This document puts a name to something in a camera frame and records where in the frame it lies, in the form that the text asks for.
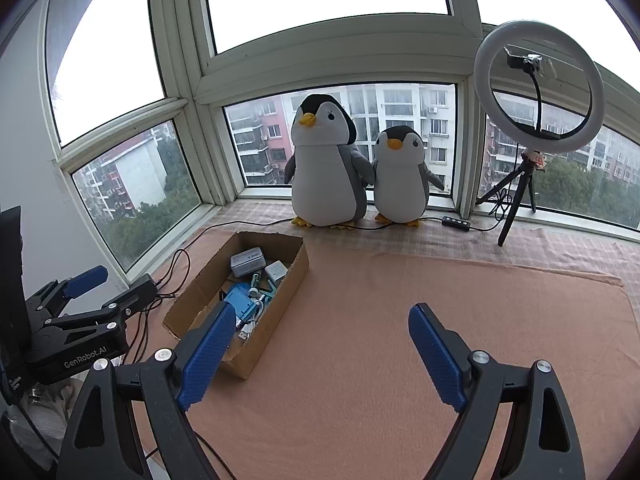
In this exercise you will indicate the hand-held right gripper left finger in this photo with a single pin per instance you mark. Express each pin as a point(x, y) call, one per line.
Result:
point(205, 355)

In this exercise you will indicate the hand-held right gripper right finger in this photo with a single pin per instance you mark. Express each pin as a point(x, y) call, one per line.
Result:
point(437, 355)

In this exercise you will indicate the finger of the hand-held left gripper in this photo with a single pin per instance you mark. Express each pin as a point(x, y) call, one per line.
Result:
point(87, 280)
point(137, 292)

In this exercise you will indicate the cardboard box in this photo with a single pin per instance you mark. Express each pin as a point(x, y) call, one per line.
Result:
point(277, 310)

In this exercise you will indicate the green and white lip balm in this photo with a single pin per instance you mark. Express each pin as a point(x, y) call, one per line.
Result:
point(255, 284)

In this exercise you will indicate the teal plastic clip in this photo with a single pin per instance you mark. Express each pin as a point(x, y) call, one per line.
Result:
point(270, 292)

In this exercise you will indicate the light blue small box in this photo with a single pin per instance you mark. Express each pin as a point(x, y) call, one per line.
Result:
point(247, 261)

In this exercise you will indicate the white plug adapter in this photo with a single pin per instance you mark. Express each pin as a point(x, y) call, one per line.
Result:
point(276, 272)

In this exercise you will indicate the black upright panel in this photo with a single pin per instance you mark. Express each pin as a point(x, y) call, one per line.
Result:
point(10, 285)

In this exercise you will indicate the checked cloth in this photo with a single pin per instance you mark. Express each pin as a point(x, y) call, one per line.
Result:
point(550, 255)

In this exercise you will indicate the black tripod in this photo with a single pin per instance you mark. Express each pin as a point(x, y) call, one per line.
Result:
point(516, 205)

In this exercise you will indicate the small penguin plush toy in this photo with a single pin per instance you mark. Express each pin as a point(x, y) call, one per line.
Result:
point(400, 180)

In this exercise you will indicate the large penguin plush toy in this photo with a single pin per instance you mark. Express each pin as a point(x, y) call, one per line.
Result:
point(325, 180)

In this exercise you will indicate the gooseneck phone clamp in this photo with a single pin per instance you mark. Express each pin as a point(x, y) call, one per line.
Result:
point(520, 62)

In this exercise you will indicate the white window frame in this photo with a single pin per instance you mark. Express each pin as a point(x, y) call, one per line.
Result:
point(330, 60)

